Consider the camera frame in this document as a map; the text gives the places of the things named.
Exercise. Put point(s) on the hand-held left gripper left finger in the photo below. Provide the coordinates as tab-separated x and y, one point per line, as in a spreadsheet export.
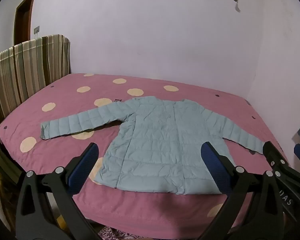
86	165

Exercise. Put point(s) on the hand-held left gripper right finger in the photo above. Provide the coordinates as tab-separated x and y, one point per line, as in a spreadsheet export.
215	166

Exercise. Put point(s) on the light blue puffer jacket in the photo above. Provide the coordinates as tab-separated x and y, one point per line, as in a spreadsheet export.
155	140

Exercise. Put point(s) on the yellow object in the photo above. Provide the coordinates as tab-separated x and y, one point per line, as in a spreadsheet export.
61	221

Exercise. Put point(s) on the bed with pink dotted sheet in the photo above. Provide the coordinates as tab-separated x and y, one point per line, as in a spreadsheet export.
65	100

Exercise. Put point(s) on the striped headboard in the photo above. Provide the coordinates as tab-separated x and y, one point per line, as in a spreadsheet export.
22	67

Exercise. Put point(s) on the brown wooden door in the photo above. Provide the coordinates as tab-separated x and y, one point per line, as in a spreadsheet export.
23	15

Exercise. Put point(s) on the wall switch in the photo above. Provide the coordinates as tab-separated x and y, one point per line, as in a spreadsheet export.
36	29

